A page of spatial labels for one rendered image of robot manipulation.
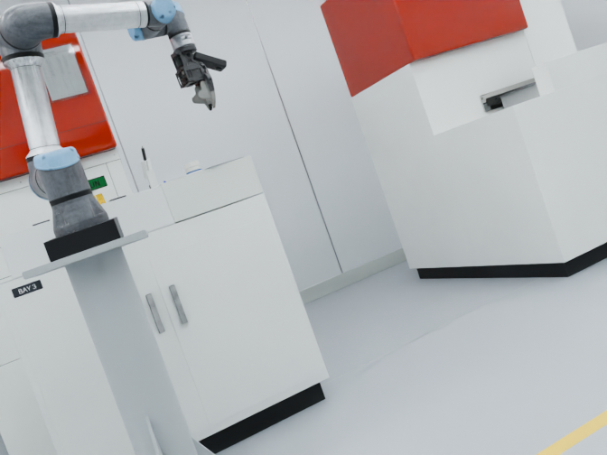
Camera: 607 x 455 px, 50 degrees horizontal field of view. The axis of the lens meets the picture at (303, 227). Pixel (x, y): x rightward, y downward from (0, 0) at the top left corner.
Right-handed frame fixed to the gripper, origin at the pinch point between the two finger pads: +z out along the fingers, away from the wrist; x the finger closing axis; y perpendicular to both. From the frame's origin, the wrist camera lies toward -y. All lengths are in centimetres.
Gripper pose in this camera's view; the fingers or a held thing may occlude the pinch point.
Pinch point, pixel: (212, 105)
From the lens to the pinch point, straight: 223.6
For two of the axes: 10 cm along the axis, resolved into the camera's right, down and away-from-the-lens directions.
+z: 3.6, 9.3, 0.5
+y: -7.7, 3.3, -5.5
